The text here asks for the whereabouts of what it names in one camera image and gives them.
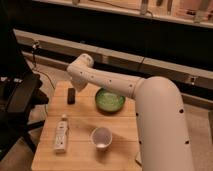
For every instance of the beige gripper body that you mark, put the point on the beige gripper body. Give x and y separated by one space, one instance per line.
80 87

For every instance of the black eraser block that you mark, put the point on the black eraser block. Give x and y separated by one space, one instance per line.
71 96

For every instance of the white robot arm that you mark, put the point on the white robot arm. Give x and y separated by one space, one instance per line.
164 141

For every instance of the green bowl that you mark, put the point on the green bowl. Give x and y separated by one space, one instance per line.
108 101

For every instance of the white squeeze bottle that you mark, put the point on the white squeeze bottle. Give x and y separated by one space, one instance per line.
61 134

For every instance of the white paper cup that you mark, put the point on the white paper cup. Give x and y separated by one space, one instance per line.
101 137

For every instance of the black office chair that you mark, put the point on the black office chair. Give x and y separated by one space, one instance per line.
19 92

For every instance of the pale sponge block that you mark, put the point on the pale sponge block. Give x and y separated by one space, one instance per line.
138 159

